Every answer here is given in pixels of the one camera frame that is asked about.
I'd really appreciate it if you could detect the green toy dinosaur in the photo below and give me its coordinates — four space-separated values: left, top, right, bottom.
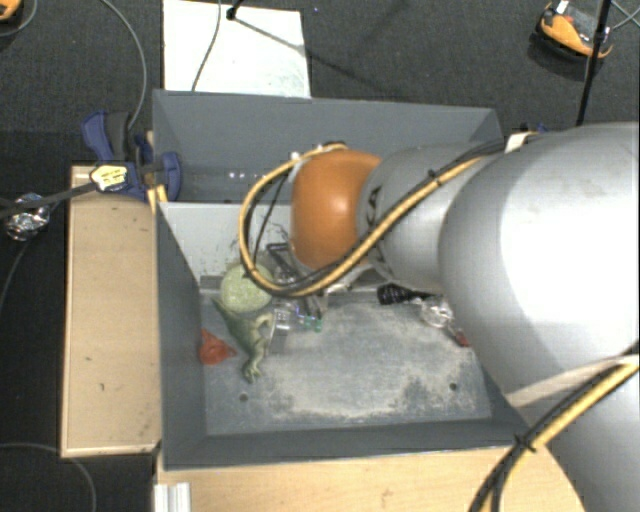
211 296 275 385

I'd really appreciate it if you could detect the clear glass thing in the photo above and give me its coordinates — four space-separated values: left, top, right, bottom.
418 297 457 330

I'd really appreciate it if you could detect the pale green ball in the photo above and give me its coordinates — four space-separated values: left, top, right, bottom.
219 263 274 312

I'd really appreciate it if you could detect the pale wood board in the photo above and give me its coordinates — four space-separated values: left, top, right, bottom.
59 164 163 459

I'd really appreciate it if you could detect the grey metal bin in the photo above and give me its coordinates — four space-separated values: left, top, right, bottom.
151 89 532 472

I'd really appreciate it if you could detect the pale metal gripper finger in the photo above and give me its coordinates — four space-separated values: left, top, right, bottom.
269 308 293 355

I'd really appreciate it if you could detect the red crumpled lump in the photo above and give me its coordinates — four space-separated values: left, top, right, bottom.
198 328 238 365

